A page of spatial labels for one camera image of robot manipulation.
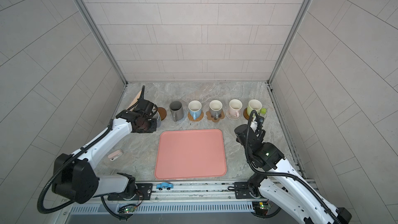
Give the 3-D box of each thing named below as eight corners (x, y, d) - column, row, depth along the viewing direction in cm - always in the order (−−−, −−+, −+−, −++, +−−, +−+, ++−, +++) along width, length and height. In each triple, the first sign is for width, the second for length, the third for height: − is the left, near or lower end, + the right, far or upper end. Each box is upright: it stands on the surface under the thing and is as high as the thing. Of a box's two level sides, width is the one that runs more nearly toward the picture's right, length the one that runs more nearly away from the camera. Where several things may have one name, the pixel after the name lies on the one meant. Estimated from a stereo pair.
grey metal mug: (170, 125, 96) (167, 116, 87) (173, 110, 103) (170, 100, 94) (182, 125, 96) (180, 116, 87) (184, 110, 103) (182, 100, 94)
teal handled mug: (209, 122, 97) (210, 113, 89) (209, 109, 104) (209, 99, 96) (221, 122, 97) (223, 114, 89) (220, 109, 104) (222, 99, 96)
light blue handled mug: (188, 124, 96) (187, 115, 88) (190, 109, 103) (188, 100, 95) (201, 124, 96) (201, 115, 88) (201, 109, 103) (201, 100, 95)
